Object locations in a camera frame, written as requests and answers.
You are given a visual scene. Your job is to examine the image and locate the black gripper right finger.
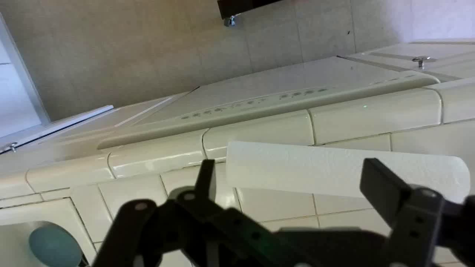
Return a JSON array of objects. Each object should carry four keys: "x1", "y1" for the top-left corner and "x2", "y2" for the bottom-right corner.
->
[{"x1": 359, "y1": 157, "x2": 475, "y2": 267}]

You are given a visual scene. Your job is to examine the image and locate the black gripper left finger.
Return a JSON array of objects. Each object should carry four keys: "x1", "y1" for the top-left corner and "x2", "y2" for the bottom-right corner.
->
[{"x1": 92, "y1": 157, "x2": 279, "y2": 267}]

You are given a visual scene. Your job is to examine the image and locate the teal round item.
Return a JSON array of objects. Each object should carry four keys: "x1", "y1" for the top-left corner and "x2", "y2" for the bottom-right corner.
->
[{"x1": 27, "y1": 219, "x2": 85, "y2": 267}]

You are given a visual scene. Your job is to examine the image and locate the dark furniture leg silver foot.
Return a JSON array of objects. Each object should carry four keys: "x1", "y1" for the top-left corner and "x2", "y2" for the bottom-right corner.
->
[{"x1": 215, "y1": 0, "x2": 282, "y2": 28}]

